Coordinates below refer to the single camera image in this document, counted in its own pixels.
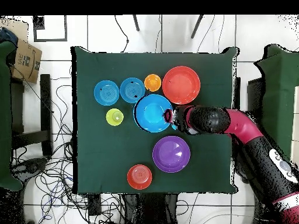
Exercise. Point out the large deep blue bowl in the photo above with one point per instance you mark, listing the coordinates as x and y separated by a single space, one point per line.
150 113

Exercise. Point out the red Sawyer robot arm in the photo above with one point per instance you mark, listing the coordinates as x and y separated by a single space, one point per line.
243 126

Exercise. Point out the large orange bowl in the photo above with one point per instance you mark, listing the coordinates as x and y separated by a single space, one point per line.
181 85

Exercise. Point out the orange cup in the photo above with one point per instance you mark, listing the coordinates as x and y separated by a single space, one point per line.
152 82

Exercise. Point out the purple bowl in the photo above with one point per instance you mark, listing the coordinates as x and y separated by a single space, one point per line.
171 154

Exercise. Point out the yellow cup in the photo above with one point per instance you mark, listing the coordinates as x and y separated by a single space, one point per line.
111 117

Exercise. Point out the small red-orange bowl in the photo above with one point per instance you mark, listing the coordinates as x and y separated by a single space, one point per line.
139 176

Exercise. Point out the dark green table cloth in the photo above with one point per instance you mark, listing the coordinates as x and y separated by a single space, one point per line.
88 140

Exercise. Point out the black furniture piece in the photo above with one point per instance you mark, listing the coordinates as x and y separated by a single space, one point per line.
254 93

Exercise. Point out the black tripod leg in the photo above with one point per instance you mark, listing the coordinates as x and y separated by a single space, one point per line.
136 23
197 26

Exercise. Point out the green cloth side table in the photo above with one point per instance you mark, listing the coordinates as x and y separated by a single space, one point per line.
275 81
4 116

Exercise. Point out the black power box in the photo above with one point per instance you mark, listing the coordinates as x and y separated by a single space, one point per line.
94 205

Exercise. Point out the white board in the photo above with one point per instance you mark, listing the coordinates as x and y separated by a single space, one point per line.
296 116

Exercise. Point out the cardboard box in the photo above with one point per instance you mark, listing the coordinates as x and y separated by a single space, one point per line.
26 63

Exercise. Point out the dark blue bag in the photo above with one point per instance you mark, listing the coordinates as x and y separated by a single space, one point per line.
8 36

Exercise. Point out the black stool frame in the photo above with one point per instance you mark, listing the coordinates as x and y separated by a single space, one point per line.
45 105

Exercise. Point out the black square floor frame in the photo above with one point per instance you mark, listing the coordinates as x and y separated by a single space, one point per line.
38 23

